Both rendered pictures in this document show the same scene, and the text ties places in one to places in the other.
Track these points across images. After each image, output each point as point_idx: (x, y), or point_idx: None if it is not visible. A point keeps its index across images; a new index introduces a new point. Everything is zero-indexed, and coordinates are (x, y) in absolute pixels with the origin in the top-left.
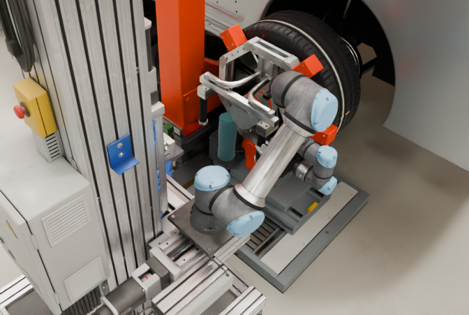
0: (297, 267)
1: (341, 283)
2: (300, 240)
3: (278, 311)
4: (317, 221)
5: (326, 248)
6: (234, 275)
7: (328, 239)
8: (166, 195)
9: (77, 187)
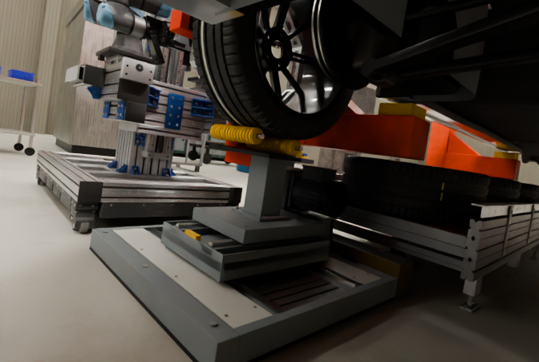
0: (108, 237)
1: (45, 285)
2: (149, 249)
3: (70, 242)
4: (174, 266)
5: (124, 290)
6: (122, 181)
7: (131, 264)
8: (160, 70)
9: None
